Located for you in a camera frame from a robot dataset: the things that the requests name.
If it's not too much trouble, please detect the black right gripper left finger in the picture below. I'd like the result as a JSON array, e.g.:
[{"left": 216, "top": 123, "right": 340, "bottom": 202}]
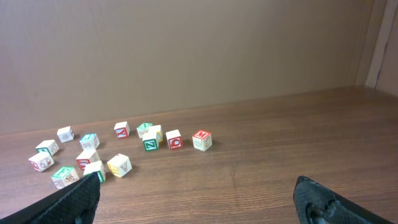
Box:
[{"left": 1, "top": 174, "right": 100, "bottom": 224}]

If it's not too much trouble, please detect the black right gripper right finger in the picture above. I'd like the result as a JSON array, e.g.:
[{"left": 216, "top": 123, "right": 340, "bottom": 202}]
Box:
[{"left": 293, "top": 175, "right": 392, "bottom": 224}]

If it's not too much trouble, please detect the red block with drawing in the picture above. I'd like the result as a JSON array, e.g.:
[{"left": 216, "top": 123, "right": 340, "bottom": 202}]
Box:
[{"left": 76, "top": 149, "right": 100, "bottom": 170}]

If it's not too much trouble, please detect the red G block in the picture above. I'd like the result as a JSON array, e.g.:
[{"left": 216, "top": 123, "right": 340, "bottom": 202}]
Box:
[{"left": 29, "top": 152, "right": 55, "bottom": 172}]

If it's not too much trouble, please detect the green Z block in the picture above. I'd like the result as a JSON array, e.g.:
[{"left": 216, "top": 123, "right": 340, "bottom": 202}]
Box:
[{"left": 142, "top": 132, "right": 159, "bottom": 151}]

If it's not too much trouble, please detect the green F block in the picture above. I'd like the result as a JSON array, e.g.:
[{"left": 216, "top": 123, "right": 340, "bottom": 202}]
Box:
[{"left": 51, "top": 166, "right": 80, "bottom": 189}]

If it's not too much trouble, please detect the green side white block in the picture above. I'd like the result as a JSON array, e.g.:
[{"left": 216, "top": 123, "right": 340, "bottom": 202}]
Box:
[{"left": 83, "top": 161, "right": 106, "bottom": 183}]

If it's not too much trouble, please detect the yellow V block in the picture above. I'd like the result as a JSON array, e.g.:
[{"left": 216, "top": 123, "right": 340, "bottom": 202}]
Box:
[{"left": 107, "top": 154, "right": 132, "bottom": 178}]

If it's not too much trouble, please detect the green V block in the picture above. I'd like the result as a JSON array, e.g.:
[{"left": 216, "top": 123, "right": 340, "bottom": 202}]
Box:
[{"left": 35, "top": 139, "right": 60, "bottom": 156}]

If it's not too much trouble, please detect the blue P block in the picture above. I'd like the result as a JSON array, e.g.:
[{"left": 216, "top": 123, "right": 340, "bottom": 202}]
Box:
[{"left": 80, "top": 133, "right": 100, "bottom": 150}]

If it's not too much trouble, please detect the plain white block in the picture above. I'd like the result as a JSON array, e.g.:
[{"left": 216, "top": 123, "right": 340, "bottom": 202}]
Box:
[{"left": 57, "top": 126, "right": 74, "bottom": 143}]

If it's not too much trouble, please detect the red X block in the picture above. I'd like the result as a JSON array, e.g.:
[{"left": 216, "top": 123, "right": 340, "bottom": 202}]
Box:
[{"left": 114, "top": 121, "right": 130, "bottom": 139}]

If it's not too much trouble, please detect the green N block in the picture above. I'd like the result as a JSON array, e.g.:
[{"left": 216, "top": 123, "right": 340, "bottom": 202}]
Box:
[{"left": 136, "top": 123, "right": 153, "bottom": 138}]

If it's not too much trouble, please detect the yellow side block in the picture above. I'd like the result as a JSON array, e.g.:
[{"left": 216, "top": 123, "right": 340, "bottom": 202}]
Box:
[{"left": 148, "top": 125, "right": 164, "bottom": 142}]

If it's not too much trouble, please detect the red Q block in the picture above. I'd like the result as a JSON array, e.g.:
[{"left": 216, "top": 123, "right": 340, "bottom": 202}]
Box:
[{"left": 165, "top": 129, "right": 183, "bottom": 149}]

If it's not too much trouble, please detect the red M block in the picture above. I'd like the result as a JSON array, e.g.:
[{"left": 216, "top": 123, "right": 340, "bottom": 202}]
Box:
[{"left": 192, "top": 129, "right": 212, "bottom": 151}]

